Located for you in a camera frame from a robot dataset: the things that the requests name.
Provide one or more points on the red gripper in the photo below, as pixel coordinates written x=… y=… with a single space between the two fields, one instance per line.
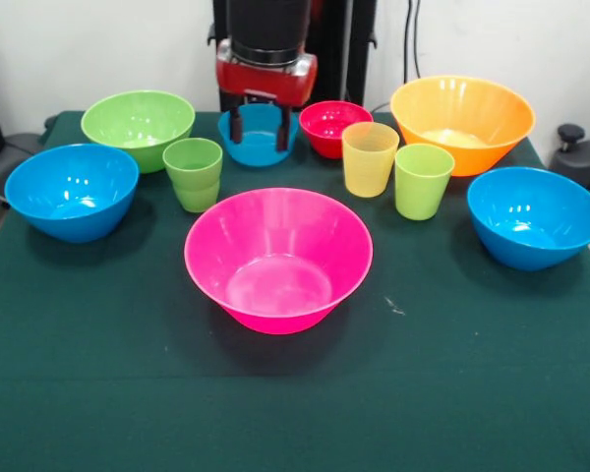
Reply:
x=265 y=81

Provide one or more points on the stepped green plastic cup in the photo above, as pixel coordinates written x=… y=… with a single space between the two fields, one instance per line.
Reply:
x=194 y=192

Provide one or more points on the pink plastic bowl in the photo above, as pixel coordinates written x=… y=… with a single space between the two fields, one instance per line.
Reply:
x=226 y=246

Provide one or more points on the small blue plastic bowl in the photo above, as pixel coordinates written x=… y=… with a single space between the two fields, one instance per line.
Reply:
x=258 y=152

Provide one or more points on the red plastic bowl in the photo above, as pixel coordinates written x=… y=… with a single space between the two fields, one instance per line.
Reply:
x=324 y=142

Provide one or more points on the yellow plastic cup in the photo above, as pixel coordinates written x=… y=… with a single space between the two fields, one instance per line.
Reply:
x=369 y=172

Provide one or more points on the green plastic bowl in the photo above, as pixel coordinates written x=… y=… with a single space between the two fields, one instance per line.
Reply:
x=128 y=113

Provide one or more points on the light green plastic cup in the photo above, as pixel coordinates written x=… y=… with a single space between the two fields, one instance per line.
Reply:
x=423 y=196

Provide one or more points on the orange plastic bowl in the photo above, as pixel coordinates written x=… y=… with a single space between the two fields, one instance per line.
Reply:
x=472 y=108

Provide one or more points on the large blue plastic bowl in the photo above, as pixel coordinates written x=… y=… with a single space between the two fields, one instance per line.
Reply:
x=54 y=206
x=521 y=251

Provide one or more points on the dark green table cloth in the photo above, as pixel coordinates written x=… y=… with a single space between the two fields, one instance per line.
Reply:
x=324 y=393

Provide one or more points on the black knob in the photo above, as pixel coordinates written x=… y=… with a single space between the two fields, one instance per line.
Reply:
x=570 y=134

